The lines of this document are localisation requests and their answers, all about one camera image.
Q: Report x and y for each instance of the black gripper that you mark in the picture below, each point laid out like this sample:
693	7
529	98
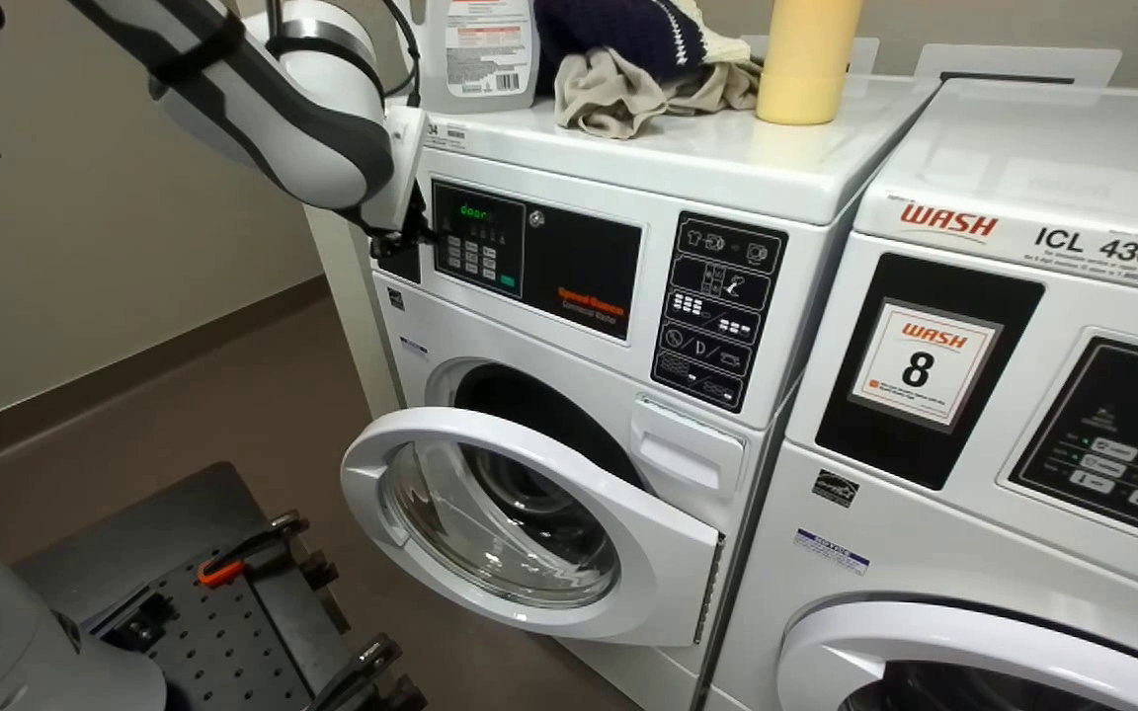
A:
402	237

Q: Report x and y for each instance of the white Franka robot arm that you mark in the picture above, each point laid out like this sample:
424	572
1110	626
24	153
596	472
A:
307	121

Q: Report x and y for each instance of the control panel of machine seven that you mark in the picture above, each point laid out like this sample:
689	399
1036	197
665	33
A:
571	261

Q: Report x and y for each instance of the white washing machine number seven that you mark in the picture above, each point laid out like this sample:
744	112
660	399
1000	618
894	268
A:
781	161

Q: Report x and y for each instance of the round door of machine seven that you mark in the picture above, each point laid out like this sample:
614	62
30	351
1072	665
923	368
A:
650	526

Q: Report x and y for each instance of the round door of machine eight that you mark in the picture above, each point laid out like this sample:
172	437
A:
859	647

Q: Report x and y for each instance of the white washing machine number eight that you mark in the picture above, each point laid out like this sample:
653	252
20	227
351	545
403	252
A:
936	556

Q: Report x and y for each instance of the control panel of machine eight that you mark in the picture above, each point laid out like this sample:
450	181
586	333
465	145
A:
1117	447

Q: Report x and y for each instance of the clear plastic detergent bottle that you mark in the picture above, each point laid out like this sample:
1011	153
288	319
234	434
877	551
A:
477	64

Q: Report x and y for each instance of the beige cloth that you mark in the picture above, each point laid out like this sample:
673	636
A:
610	94

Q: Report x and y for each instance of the navy blue cloth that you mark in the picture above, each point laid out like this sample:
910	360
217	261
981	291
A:
610	27

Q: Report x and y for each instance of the yellow water bottle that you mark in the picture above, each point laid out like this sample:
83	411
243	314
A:
806	64

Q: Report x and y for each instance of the black clamp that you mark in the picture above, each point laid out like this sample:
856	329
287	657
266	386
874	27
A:
371	673

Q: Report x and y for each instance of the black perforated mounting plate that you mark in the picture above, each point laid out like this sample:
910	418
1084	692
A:
215	647

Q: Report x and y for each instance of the number eight label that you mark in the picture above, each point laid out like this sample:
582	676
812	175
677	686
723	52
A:
926	366

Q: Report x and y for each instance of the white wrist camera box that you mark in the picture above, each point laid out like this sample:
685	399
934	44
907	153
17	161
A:
395	165

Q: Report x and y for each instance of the small white wall box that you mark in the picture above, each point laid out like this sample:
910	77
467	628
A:
868	57

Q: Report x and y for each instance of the large white wall box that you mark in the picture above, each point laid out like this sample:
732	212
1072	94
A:
1017	64

